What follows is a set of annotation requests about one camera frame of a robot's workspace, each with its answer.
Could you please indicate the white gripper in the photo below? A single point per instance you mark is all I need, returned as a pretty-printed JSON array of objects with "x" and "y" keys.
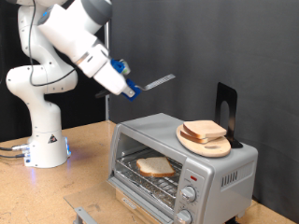
[{"x": 106, "y": 74}]

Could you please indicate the slotted spatula with blue block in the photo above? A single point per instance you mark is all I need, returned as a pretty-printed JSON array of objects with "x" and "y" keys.
[{"x": 155, "y": 83}]

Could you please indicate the white bread slice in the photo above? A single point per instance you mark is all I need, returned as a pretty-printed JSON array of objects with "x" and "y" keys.
[
  {"x": 204, "y": 128},
  {"x": 194, "y": 138},
  {"x": 155, "y": 166}
]

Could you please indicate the silver oven knob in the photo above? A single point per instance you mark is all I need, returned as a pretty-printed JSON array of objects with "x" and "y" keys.
[
  {"x": 188, "y": 193},
  {"x": 183, "y": 217}
]

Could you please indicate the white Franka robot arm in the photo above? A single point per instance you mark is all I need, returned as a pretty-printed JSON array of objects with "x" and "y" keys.
[{"x": 40, "y": 124}]

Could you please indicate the silver toaster oven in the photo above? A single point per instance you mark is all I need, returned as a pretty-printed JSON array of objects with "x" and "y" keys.
[{"x": 224, "y": 161}]

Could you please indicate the grey metal pole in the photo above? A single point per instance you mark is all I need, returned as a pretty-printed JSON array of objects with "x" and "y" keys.
[{"x": 107, "y": 109}]

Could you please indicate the black metal bookend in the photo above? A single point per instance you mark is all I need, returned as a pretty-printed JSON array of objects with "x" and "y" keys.
[{"x": 232, "y": 93}]

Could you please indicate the round wooden cutting board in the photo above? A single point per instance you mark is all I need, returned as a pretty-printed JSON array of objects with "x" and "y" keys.
[{"x": 215, "y": 150}]

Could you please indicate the black glossy object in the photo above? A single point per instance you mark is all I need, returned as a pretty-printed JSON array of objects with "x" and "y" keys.
[{"x": 232, "y": 221}]

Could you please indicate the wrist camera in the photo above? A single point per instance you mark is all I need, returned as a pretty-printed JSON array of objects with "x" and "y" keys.
[{"x": 125, "y": 67}]

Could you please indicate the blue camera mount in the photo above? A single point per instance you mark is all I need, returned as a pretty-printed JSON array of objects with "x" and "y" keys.
[{"x": 116, "y": 66}]

